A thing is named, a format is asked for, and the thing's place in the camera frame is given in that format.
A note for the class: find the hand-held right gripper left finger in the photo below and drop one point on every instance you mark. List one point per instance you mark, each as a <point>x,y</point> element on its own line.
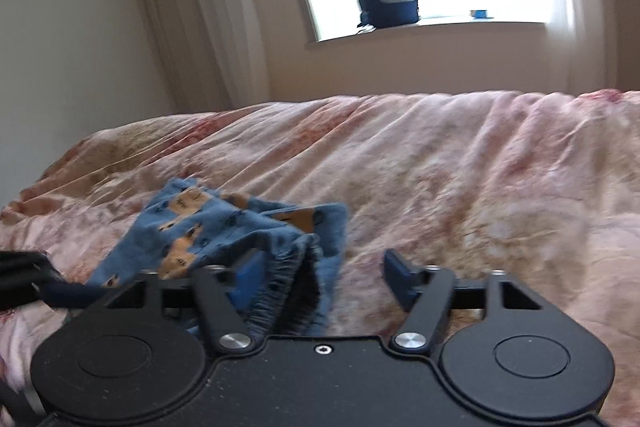
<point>220,307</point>

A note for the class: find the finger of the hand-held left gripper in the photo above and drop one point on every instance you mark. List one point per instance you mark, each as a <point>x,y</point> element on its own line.
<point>30,277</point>

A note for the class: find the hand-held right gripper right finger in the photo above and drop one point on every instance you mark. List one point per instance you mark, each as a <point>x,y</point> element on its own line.
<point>400,274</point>

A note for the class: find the blue pants with orange print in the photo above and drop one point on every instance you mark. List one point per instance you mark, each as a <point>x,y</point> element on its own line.
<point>240,232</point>

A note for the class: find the pink floral blanket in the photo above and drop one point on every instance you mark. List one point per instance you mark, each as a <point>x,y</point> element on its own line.
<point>425,167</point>

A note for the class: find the small blue object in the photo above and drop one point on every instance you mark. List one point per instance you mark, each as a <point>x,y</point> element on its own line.
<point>481,14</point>

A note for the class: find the cream curtain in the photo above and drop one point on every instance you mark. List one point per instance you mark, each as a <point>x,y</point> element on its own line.
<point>200,2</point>

